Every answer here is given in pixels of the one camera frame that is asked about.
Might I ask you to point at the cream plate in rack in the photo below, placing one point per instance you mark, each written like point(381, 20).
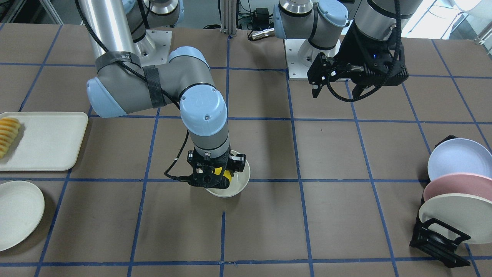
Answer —
point(467, 213)

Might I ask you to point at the white rectangular tray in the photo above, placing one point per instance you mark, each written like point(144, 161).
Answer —
point(47, 141)

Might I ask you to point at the black dish rack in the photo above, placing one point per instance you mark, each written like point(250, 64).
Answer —
point(437, 245)

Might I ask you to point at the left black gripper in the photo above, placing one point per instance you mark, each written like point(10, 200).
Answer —
point(350, 49)

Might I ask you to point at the light blue plate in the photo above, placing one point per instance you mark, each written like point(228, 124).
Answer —
point(459, 155)

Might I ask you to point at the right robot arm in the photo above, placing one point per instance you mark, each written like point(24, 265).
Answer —
point(125, 85)

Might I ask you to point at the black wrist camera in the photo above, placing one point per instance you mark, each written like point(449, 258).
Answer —
point(208, 179)

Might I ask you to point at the pink plate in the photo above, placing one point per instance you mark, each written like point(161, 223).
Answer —
point(460, 182)

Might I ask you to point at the cream round plate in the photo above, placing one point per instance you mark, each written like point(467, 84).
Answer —
point(22, 207)

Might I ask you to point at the white ceramic bowl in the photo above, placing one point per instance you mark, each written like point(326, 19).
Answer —
point(237, 184)

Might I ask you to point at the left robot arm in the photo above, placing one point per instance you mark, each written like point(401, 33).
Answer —
point(324, 24)

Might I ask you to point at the yellow lemon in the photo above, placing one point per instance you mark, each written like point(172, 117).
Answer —
point(226, 174)

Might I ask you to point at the sliced yellow bread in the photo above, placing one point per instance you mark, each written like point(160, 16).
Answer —
point(9, 129)

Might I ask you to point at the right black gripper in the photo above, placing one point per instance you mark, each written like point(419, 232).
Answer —
point(239, 162)

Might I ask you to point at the aluminium frame post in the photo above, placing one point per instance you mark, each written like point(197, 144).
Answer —
point(228, 16)

